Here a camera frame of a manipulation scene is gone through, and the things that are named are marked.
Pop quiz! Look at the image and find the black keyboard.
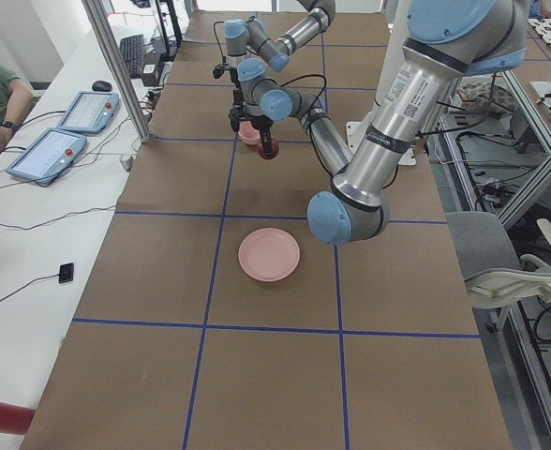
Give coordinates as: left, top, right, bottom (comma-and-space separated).
119, 34, 144, 79

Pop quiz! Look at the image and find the grey white office chair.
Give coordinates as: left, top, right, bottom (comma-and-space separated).
446, 211, 551, 333

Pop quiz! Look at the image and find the far blue teach pendant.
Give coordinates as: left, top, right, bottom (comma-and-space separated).
57, 91, 120, 134

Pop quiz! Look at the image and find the pink bowl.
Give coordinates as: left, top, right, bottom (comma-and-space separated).
237, 121, 261, 146

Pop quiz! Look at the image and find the red cylinder bottle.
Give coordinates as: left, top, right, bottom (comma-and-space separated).
0, 402, 36, 435

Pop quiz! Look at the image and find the black computer mouse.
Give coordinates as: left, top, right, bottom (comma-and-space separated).
92, 80, 112, 92

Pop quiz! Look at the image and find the blue teach pendant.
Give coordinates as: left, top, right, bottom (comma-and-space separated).
6, 128, 87, 187
57, 91, 120, 134

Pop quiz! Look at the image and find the near blue teach pendant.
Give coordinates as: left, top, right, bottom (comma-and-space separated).
6, 128, 87, 187

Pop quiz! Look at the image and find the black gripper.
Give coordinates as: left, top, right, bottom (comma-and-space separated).
229, 69, 247, 133
250, 115, 274, 158

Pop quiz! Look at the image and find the small black puck device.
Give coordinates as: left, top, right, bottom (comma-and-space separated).
58, 262, 75, 284

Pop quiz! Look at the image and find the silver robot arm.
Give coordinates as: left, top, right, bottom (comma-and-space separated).
213, 1, 335, 132
224, 1, 529, 246

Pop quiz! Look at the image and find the red apple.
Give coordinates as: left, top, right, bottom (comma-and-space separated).
258, 140, 279, 160

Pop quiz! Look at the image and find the aluminium frame post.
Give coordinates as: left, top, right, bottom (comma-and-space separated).
82, 0, 151, 143

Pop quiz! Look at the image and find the pink plate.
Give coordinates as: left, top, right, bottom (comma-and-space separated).
238, 228, 301, 282

